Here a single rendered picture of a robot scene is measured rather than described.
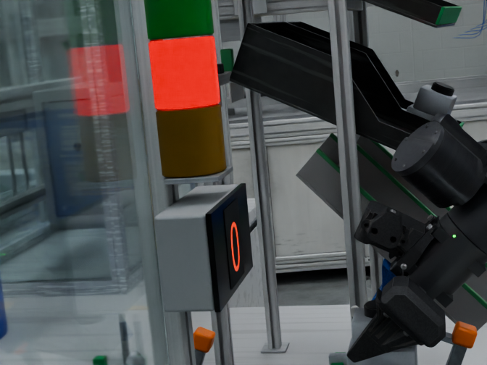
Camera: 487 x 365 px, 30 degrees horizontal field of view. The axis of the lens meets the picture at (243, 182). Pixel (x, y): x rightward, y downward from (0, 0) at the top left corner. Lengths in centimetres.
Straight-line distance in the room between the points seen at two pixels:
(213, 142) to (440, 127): 23
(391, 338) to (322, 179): 31
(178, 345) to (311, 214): 420
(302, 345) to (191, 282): 86
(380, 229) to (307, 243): 410
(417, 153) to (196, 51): 24
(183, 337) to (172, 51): 22
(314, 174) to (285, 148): 373
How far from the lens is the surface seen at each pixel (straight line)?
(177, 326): 70
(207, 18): 66
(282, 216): 488
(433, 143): 79
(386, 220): 82
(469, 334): 88
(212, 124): 66
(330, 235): 491
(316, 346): 147
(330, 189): 109
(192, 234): 63
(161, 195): 68
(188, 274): 64
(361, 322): 87
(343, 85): 104
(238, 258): 70
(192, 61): 65
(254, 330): 157
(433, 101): 123
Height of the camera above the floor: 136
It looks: 9 degrees down
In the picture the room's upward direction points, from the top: 5 degrees counter-clockwise
